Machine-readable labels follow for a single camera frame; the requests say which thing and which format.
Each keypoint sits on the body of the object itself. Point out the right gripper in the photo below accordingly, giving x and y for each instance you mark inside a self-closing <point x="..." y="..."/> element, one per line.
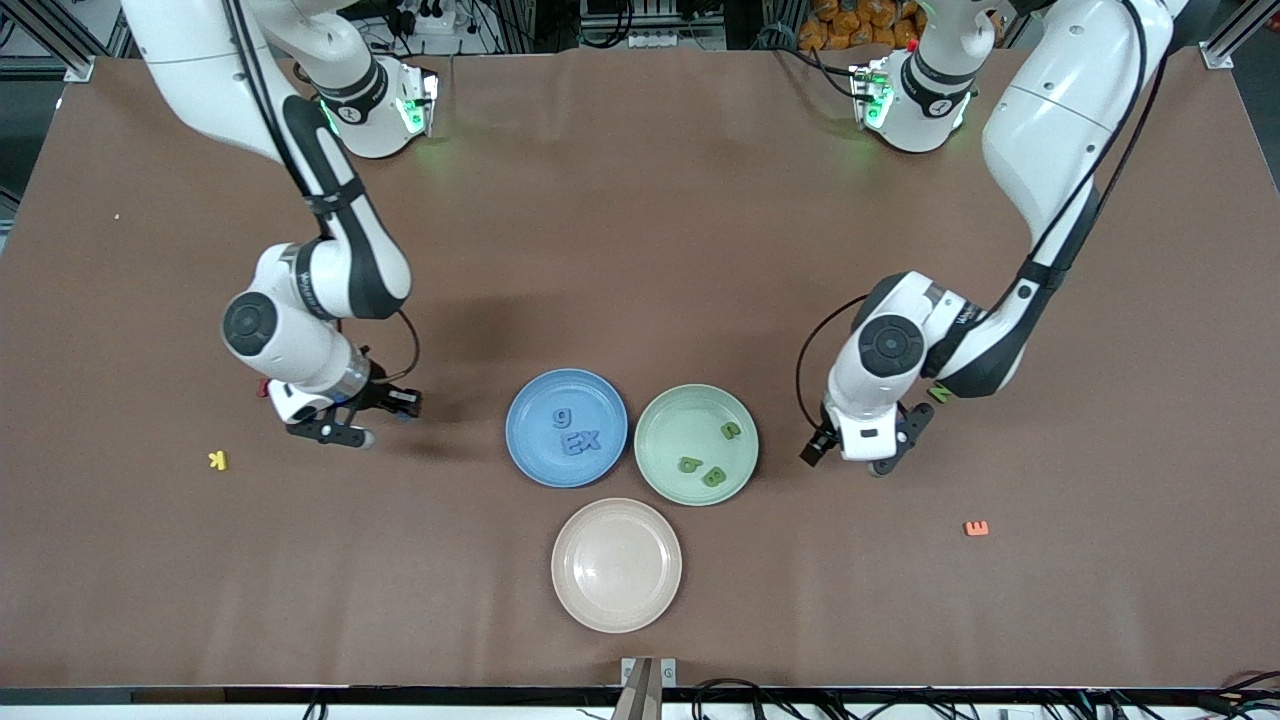
<point x="381" y="397"/>

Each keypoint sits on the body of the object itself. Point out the aluminium frame post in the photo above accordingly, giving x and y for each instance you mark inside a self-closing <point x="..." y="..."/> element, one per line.
<point x="50" y="40"/>
<point x="1240" y="30"/>

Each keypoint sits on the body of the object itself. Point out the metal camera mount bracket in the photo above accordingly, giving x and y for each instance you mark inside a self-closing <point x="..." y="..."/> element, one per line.
<point x="648" y="690"/>

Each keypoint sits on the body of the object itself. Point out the blue plate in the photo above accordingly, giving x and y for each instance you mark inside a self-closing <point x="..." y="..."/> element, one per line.
<point x="600" y="400"/>

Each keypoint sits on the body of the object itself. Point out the blue letter E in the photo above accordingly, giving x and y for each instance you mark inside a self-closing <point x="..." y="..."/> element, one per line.
<point x="571" y="442"/>

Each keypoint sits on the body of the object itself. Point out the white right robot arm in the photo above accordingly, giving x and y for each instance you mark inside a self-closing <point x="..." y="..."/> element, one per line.
<point x="200" y="80"/>

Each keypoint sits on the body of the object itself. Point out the green plate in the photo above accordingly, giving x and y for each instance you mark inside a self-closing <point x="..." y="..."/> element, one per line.
<point x="680" y="420"/>

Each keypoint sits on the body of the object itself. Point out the pink beige plate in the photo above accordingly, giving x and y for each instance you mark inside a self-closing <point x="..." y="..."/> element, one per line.
<point x="616" y="565"/>

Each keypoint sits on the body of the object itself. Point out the blue plus sign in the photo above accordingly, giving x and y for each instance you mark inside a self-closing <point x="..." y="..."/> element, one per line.
<point x="591" y="438"/>

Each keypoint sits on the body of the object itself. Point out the brown table cover sheet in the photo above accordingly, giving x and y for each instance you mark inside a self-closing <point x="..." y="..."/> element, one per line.
<point x="640" y="250"/>

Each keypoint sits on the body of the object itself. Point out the orange letter E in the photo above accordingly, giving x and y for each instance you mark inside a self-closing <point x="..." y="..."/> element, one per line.
<point x="976" y="527"/>

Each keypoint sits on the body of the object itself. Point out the green letter J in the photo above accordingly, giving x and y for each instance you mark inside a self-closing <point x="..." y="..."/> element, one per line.
<point x="730" y="430"/>

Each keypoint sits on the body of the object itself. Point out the grey equipment rack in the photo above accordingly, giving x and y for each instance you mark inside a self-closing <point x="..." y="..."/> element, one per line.
<point x="650" y="20"/>

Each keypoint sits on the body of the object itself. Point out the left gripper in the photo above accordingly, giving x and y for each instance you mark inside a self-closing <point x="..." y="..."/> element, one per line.
<point x="819" y="444"/>

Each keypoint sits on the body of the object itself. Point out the green letter B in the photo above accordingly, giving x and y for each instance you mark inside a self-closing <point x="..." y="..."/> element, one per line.
<point x="689" y="465"/>
<point x="713" y="477"/>

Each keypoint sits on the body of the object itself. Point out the white power strip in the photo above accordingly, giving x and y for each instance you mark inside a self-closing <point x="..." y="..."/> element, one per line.
<point x="425" y="18"/>

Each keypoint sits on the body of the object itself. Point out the green letter N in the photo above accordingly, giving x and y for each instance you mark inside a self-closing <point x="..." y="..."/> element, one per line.
<point x="941" y="394"/>

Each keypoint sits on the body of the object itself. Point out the orange fruit pile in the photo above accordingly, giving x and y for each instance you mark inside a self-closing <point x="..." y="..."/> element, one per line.
<point x="860" y="25"/>

